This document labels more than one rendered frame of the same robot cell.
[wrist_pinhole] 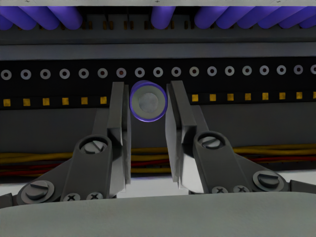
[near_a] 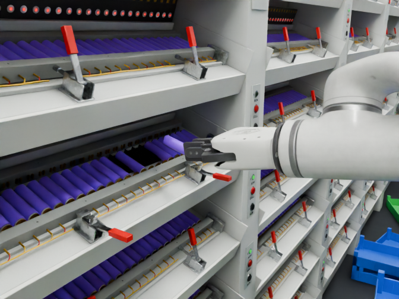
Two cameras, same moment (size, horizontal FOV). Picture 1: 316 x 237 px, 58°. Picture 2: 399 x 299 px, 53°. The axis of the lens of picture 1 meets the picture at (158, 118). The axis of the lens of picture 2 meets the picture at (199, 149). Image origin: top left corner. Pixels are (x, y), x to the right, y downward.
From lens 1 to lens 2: 65 cm
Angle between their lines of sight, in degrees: 72
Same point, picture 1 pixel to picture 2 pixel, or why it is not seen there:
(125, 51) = (118, 130)
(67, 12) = (161, 153)
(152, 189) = (174, 107)
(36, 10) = (171, 152)
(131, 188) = (179, 106)
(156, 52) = (105, 133)
